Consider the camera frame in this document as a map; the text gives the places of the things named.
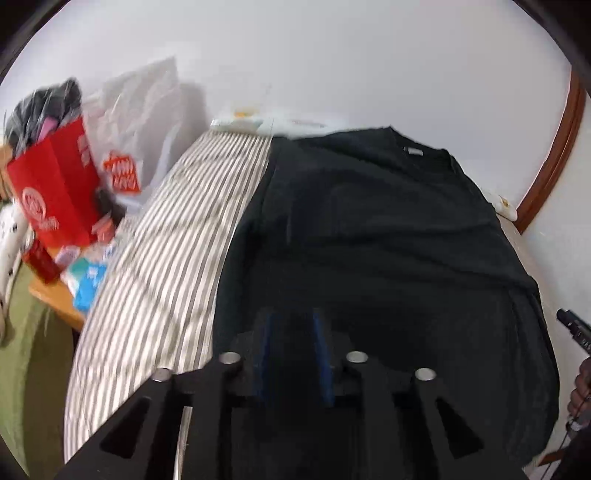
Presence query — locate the blue tissue packet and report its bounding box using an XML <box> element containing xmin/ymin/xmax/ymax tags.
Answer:
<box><xmin>60</xmin><ymin>256</ymin><xmax>111</xmax><ymax>315</ymax></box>

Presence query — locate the green blanket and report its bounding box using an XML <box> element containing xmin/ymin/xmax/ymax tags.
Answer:
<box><xmin>1</xmin><ymin>265</ymin><xmax>73</xmax><ymax>479</ymax></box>

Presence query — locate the red paper shopping bag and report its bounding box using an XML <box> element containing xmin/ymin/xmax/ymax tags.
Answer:
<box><xmin>6</xmin><ymin>118</ymin><xmax>101</xmax><ymax>248</ymax></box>

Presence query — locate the wooden bedside table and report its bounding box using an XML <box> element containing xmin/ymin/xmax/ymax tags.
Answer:
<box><xmin>29</xmin><ymin>277</ymin><xmax>85</xmax><ymax>333</ymax></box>

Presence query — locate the brown wooden door frame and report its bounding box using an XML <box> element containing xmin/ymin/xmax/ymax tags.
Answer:
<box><xmin>514</xmin><ymin>70</ymin><xmax>587</xmax><ymax>234</ymax></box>

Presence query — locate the white black-spotted cloth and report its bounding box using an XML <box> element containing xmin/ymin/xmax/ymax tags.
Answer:
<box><xmin>0</xmin><ymin>201</ymin><xmax>30</xmax><ymax>339</ymax></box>

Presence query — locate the black sweatshirt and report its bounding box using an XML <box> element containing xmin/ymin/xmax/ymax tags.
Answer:
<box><xmin>212</xmin><ymin>128</ymin><xmax>559</xmax><ymax>466</ymax></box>

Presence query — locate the red drink can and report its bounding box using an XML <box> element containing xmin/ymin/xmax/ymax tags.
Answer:
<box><xmin>21</xmin><ymin>237</ymin><xmax>61</xmax><ymax>284</ymax></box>

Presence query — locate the striped quilted mattress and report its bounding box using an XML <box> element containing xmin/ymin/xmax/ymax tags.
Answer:
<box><xmin>64</xmin><ymin>132</ymin><xmax>271</xmax><ymax>460</ymax></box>

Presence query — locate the white Miniso plastic bag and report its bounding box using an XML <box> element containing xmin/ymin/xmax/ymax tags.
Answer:
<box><xmin>82</xmin><ymin>57</ymin><xmax>206</xmax><ymax>212</ymax></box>

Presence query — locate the grey plaid garment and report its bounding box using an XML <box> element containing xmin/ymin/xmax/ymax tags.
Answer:
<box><xmin>4</xmin><ymin>78</ymin><xmax>82</xmax><ymax>157</ymax></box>

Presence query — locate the person's right hand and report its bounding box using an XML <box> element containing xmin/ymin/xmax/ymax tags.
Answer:
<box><xmin>567</xmin><ymin>358</ymin><xmax>591</xmax><ymax>418</ymax></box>

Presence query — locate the black cable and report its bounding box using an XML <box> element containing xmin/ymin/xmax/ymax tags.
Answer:
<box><xmin>540</xmin><ymin>414</ymin><xmax>583</xmax><ymax>480</ymax></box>

